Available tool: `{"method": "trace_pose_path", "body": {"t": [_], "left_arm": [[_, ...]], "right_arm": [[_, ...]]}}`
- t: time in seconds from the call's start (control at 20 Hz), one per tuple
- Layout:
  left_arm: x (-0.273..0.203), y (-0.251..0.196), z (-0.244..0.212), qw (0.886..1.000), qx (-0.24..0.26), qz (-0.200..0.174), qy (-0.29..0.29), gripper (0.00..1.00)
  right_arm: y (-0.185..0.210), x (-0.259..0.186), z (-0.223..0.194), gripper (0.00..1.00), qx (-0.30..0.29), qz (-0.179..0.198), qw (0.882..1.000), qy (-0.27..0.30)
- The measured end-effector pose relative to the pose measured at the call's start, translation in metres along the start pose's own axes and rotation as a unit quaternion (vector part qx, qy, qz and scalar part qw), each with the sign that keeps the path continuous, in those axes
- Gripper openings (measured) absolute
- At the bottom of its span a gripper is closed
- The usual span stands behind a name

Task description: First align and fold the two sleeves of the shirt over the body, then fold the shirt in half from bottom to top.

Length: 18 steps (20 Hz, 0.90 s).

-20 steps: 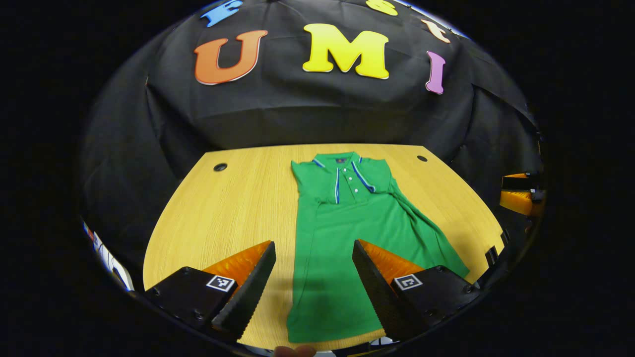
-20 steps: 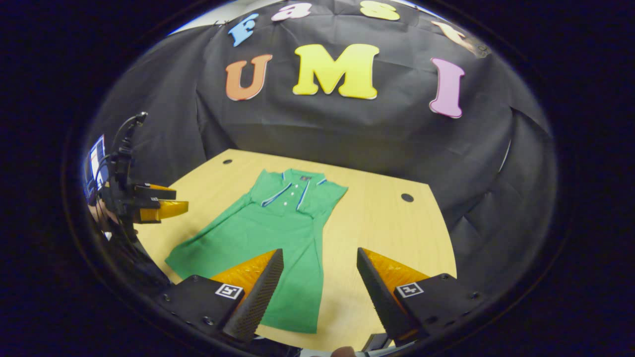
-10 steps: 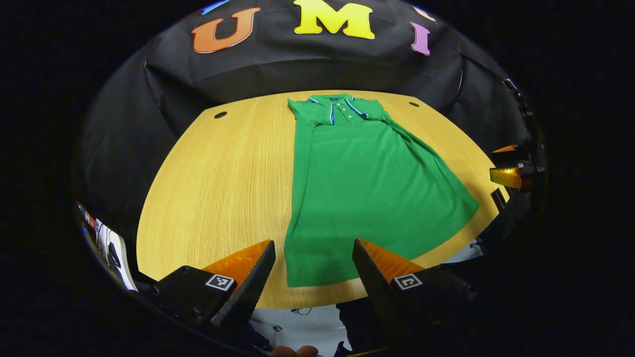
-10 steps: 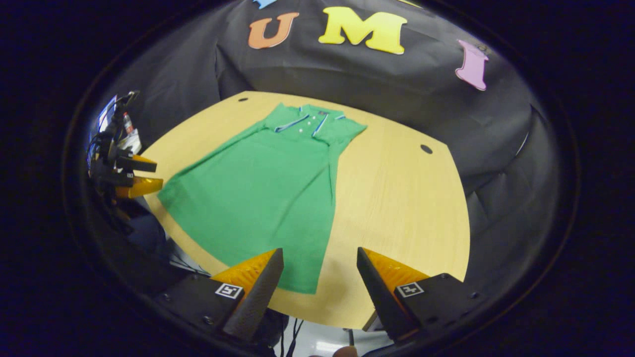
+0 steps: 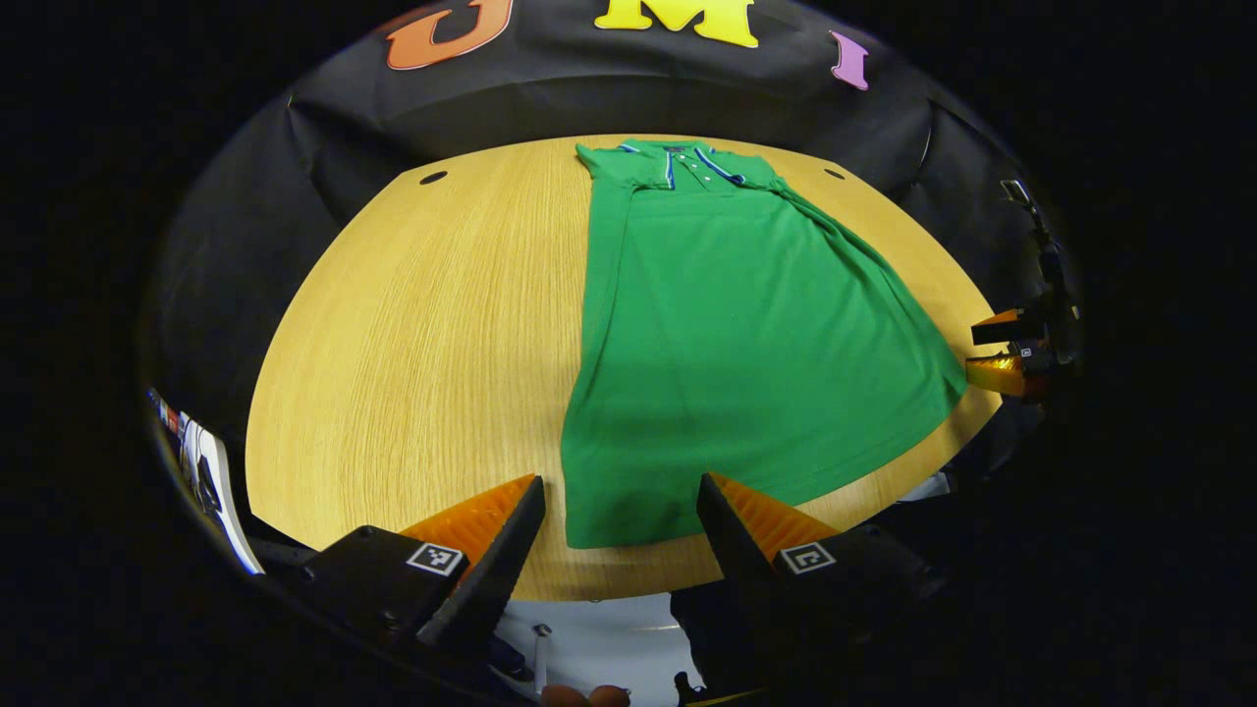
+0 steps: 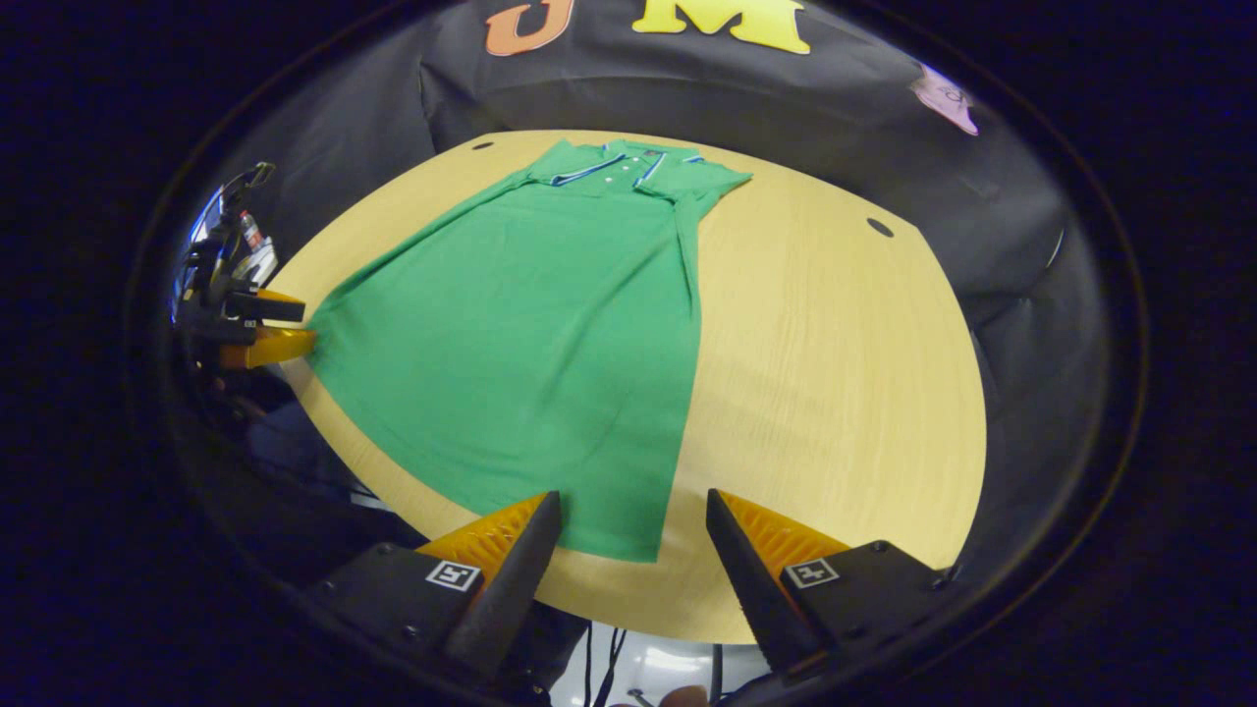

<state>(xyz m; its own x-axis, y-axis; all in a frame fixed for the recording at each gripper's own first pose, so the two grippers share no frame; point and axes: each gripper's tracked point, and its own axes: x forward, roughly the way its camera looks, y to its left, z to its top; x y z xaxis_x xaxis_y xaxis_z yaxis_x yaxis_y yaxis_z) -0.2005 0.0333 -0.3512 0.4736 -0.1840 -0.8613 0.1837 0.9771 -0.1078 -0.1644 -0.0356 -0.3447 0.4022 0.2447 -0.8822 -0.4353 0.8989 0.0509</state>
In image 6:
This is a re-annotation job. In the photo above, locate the black backdrop cloth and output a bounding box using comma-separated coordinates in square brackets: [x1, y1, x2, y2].
[187, 0, 1091, 590]

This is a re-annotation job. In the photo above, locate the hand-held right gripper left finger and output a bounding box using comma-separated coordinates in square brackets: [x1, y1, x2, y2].
[309, 491, 563, 679]

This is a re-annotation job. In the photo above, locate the green T-shirt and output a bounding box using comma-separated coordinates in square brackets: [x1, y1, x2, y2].
[306, 137, 754, 564]

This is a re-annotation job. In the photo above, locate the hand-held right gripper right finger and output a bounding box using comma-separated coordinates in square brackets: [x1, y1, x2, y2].
[705, 488, 958, 679]

